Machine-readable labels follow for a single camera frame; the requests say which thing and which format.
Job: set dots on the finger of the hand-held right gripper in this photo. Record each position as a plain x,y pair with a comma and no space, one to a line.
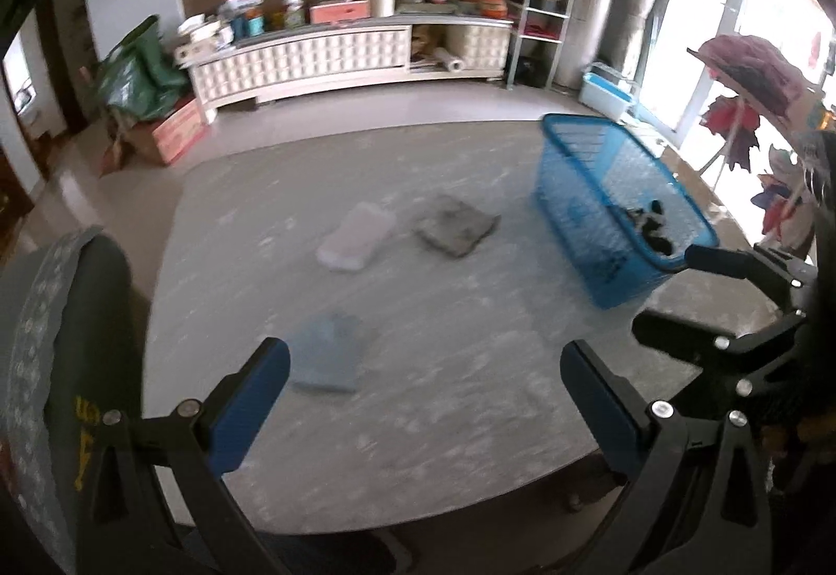
666,333
718,261

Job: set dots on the pink box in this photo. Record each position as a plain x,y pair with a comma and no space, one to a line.
339,12

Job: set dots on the red cloth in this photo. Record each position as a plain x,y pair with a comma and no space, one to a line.
731,127

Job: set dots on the light blue cloth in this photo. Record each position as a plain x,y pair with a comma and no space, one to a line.
333,353

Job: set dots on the white jug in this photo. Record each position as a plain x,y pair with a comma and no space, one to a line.
380,1

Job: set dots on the chair with grey cover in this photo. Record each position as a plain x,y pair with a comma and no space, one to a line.
59,353

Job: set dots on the black cloth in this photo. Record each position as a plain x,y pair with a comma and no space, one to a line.
653,232

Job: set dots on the glass sliding door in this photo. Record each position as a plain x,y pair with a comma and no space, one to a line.
712,13

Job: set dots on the white metal shelf rack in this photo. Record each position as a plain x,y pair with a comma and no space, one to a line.
542,26

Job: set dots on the grey cloth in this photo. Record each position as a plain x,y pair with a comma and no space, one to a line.
457,225

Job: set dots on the white paper roll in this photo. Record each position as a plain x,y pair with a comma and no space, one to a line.
450,62

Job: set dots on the green plastic bag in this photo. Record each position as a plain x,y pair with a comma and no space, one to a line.
140,72

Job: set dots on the cardboard box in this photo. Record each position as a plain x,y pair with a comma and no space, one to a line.
173,130

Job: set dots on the white television cabinet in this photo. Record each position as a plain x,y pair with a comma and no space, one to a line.
326,59

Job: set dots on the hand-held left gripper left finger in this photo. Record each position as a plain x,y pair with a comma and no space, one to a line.
251,405

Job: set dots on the blue and white plastic box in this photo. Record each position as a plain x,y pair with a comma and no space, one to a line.
607,91

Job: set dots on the blue plastic basket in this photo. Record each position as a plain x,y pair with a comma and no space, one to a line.
575,209

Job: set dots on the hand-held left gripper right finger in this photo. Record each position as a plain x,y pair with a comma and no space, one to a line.
601,411

